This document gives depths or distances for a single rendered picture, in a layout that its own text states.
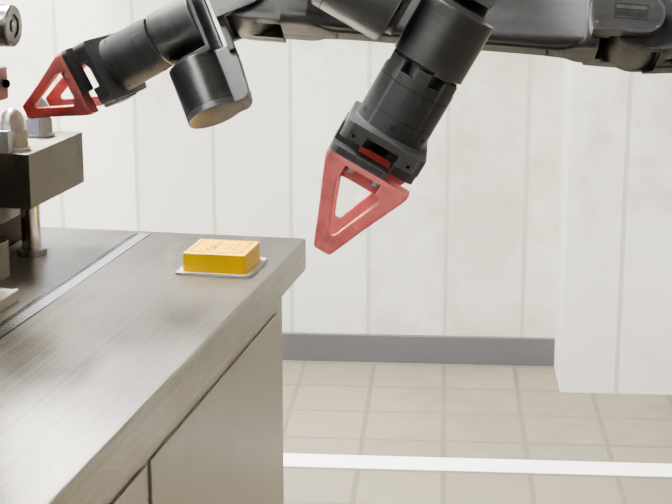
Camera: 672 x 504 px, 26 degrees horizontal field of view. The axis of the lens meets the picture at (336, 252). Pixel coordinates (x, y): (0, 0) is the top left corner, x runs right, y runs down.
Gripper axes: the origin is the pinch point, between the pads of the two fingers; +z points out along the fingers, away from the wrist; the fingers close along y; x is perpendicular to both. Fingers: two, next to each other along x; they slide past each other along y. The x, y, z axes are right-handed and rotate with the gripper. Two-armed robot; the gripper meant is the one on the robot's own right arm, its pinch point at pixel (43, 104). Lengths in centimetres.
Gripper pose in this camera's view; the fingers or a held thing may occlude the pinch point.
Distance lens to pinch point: 154.3
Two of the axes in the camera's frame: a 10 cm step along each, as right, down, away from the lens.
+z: -8.6, 4.1, 2.9
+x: -4.6, -8.8, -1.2
